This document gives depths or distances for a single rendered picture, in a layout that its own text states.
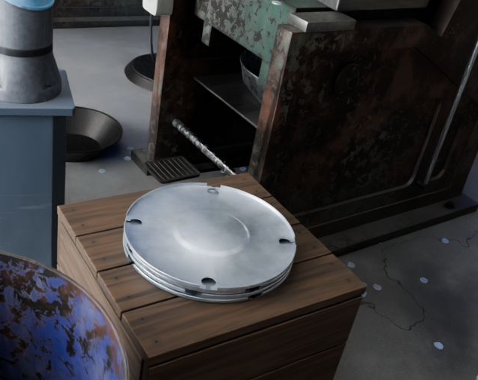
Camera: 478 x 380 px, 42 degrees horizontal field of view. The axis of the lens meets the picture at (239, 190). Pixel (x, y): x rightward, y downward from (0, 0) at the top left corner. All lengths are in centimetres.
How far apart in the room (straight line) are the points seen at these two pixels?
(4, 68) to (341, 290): 72
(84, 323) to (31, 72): 59
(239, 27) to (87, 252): 74
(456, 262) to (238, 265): 100
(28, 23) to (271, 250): 59
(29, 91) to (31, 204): 25
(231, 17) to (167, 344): 91
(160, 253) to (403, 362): 71
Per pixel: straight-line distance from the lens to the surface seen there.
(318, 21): 133
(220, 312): 95
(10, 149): 129
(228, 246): 102
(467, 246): 197
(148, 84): 246
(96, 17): 310
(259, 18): 148
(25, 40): 122
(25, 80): 124
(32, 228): 139
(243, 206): 113
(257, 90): 165
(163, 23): 174
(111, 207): 113
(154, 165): 164
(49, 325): 85
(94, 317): 77
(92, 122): 210
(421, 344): 156
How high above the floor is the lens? 99
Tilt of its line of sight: 32 degrees down
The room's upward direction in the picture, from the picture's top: 11 degrees clockwise
